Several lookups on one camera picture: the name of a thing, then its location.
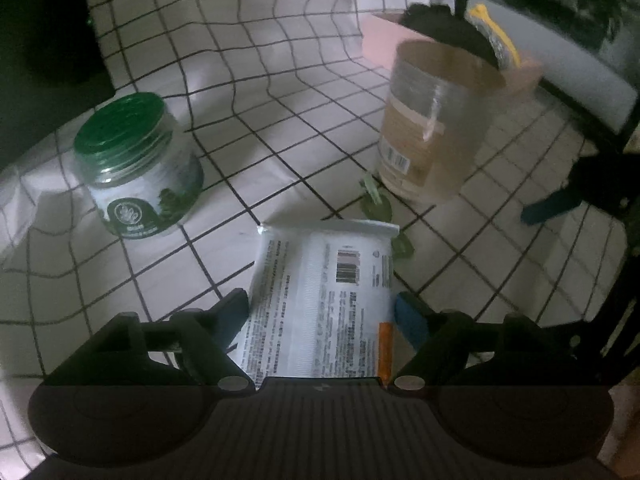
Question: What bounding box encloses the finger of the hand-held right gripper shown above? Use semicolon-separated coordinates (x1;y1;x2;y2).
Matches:
520;187;582;226

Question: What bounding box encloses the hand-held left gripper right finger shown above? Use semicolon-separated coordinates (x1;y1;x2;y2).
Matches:
394;292;576;393

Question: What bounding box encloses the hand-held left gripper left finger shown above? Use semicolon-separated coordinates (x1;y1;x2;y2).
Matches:
65;287;253;393

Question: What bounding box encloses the white wipes packet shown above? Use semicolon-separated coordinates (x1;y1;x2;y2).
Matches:
227;219;401;386

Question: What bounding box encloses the pink box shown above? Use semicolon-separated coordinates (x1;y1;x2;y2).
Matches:
361;10;543;111

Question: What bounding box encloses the green plastic clip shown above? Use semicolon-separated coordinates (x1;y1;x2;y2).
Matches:
359;172;394;222

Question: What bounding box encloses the clear plastic container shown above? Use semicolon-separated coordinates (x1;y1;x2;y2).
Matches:
376;40;507;205

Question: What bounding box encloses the yellow cloth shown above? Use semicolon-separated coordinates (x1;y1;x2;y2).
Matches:
469;3;522;70

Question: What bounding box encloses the green lid glass jar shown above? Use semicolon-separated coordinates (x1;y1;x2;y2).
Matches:
73;92;205;240

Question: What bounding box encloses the white checkered bed sheet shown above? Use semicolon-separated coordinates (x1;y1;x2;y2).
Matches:
0;0;628;461

